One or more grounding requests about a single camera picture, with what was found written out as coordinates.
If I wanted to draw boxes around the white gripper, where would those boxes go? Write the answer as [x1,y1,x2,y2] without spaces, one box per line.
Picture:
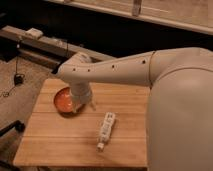
[70,83,96,114]

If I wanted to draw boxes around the white plastic bottle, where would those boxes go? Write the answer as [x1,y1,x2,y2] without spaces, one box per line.
[97,112,116,151]

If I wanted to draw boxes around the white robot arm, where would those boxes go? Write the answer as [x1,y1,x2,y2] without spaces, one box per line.
[56,47,213,171]

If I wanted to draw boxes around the orange ceramic bowl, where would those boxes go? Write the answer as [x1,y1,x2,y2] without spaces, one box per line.
[53,86,87,115]

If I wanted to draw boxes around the wooden board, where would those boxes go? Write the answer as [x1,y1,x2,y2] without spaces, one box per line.
[14,79,149,168]

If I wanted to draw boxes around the black chair leg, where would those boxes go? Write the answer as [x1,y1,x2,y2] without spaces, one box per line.
[0,120,25,137]

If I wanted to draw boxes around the long wooden beam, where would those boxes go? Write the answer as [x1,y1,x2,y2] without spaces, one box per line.
[0,25,113,61]

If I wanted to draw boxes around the small white block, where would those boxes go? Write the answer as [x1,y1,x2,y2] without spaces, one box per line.
[25,28,43,38]

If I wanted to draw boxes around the black cable with plug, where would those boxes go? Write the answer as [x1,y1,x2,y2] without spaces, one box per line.
[0,37,26,98]

